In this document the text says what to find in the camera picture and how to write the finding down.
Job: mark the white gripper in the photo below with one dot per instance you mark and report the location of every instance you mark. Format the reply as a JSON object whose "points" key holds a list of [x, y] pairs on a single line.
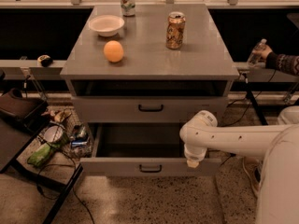
{"points": [[193, 155]]}

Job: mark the grey drawer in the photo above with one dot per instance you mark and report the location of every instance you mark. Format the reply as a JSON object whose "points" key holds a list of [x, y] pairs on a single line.
{"points": [[142, 149], [145, 109]]}

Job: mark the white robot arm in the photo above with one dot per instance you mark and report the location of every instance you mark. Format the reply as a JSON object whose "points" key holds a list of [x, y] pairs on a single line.
{"points": [[277, 146]]}

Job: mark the patterned sleeve forearm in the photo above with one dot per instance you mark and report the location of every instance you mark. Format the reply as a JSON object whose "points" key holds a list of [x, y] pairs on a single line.
{"points": [[288, 64]]}

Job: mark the grey top drawer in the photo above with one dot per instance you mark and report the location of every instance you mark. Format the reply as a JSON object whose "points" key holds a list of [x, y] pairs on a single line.
{"points": [[145, 109]]}

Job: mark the grey drawer cabinet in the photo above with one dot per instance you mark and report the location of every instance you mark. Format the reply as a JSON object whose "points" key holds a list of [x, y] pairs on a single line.
{"points": [[201, 67]]}

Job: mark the person hand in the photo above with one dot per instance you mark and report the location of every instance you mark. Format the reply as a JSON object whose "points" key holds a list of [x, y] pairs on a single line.
{"points": [[265, 52]]}

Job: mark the black tripod leg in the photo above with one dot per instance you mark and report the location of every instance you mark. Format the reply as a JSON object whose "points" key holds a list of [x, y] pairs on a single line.
{"points": [[253, 101]]}

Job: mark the clear plastic water bottle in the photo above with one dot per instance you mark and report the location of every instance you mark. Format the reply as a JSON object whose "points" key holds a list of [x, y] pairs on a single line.
{"points": [[255, 55]]}

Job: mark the orange fruit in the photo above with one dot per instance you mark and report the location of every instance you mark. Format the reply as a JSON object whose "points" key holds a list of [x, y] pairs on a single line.
{"points": [[113, 51]]}

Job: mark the black folding table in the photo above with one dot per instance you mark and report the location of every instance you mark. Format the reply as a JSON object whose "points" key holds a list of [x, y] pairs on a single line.
{"points": [[12, 143]]}

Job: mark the brown gold soda can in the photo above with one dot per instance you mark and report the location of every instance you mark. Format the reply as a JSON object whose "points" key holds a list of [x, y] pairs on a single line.
{"points": [[175, 30]]}

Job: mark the green snack bag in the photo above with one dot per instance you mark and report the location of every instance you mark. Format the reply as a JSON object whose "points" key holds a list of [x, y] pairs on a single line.
{"points": [[41, 155]]}

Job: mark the white paper bowl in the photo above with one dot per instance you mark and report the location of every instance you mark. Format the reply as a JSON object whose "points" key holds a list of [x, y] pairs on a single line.
{"points": [[106, 25]]}

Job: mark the black tape measure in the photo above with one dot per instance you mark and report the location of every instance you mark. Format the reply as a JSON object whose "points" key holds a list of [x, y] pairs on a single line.
{"points": [[45, 60]]}

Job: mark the wire basket of clutter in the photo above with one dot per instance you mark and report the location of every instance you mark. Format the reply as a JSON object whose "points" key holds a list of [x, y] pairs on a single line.
{"points": [[67, 133]]}

